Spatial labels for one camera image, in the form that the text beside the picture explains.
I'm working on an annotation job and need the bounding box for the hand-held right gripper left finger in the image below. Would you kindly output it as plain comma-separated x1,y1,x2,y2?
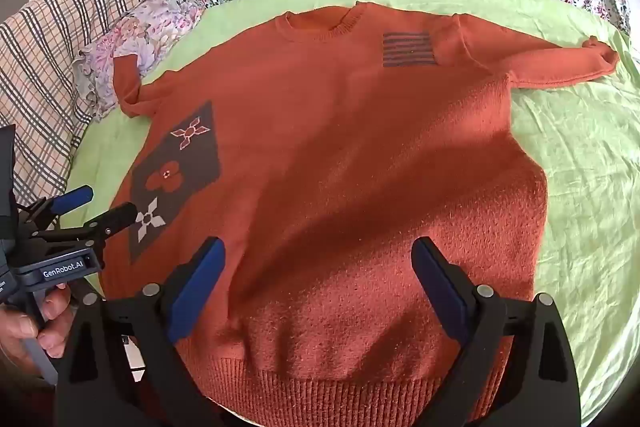
52,236,227,427

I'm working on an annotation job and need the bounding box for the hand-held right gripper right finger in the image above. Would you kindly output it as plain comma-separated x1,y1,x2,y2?
410,236,583,427

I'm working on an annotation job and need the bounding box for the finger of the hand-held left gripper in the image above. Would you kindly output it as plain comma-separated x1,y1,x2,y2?
32,202,138,253
17,185,95,233

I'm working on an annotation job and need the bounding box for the orange knit sweater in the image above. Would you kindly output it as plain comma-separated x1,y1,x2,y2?
112,4,621,427

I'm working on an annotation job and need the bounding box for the person's left hand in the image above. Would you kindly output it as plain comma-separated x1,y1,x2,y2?
0,284,76,375

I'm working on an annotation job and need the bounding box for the plaid blanket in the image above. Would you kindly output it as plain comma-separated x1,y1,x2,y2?
0,0,171,208

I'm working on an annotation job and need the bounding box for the pastel floral pillow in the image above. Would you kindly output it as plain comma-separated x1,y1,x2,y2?
72,0,206,118

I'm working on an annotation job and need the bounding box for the light green bed sheet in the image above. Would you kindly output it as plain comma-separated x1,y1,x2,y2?
65,0,640,427

